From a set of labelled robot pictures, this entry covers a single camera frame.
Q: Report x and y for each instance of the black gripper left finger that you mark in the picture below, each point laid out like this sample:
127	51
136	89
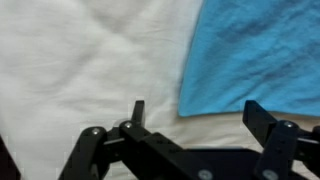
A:
133	146

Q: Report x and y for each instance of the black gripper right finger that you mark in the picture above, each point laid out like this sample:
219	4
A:
280	140

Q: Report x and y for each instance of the blue cloth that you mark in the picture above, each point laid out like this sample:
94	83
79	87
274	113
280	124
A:
253	56

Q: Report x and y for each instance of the white sheeted mattress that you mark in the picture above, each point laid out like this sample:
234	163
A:
83	66

